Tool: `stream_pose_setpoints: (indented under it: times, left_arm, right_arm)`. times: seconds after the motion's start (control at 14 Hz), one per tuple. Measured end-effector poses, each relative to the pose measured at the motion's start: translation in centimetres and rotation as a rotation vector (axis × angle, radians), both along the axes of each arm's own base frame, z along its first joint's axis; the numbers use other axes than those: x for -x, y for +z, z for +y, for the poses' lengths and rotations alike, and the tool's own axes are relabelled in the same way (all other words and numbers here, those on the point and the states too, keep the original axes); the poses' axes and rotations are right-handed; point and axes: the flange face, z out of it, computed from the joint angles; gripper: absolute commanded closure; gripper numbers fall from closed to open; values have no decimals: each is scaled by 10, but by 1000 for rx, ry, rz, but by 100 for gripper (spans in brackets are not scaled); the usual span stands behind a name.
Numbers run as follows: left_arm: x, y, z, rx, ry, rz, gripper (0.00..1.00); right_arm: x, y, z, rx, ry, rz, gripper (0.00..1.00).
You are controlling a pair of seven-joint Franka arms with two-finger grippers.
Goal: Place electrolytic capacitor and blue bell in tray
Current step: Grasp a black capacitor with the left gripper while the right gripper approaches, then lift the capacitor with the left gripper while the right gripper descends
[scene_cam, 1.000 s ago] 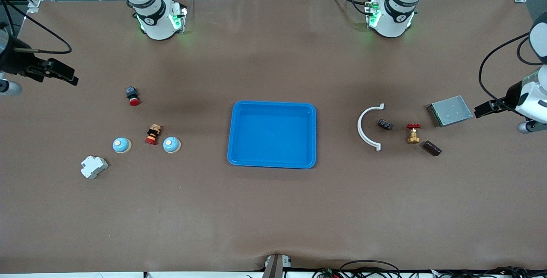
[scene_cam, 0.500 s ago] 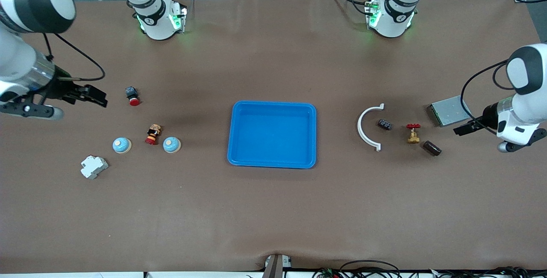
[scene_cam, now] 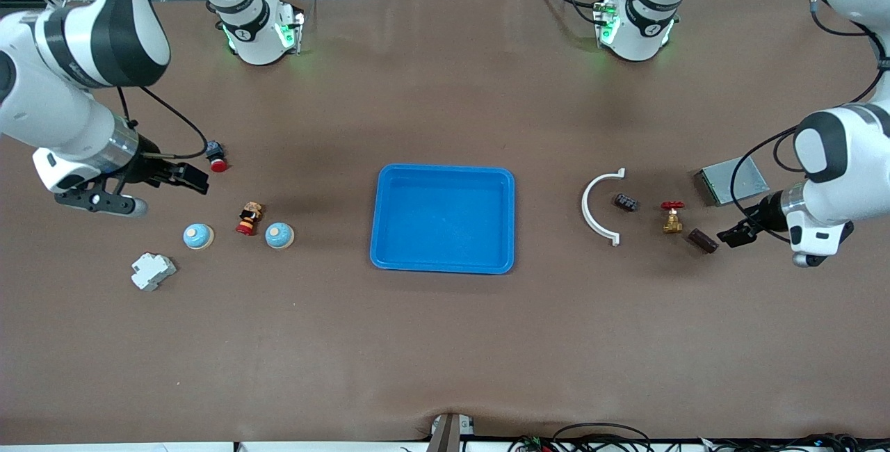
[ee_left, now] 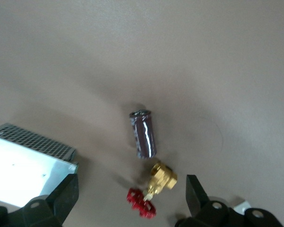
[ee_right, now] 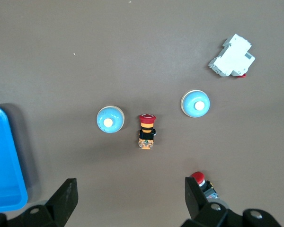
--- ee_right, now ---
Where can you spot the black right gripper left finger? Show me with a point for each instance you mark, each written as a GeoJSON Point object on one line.
{"type": "Point", "coordinates": [61, 201]}

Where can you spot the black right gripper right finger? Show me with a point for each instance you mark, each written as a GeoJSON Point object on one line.
{"type": "Point", "coordinates": [196, 208]}

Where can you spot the blue call bell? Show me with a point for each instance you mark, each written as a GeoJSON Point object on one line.
{"type": "Point", "coordinates": [114, 113]}
{"type": "Point", "coordinates": [191, 99]}

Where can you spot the blue plastic tray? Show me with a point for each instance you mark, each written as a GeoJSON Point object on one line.
{"type": "Point", "coordinates": [2, 165]}

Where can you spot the orange emergency stop button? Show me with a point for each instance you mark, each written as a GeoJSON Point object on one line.
{"type": "Point", "coordinates": [146, 134]}

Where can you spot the brown table mat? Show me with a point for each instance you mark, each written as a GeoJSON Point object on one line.
{"type": "Point", "coordinates": [61, 71]}

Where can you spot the white circuit breaker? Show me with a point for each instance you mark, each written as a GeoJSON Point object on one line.
{"type": "Point", "coordinates": [229, 59]}

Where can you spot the red push button switch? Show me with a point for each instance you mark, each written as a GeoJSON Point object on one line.
{"type": "Point", "coordinates": [198, 177]}

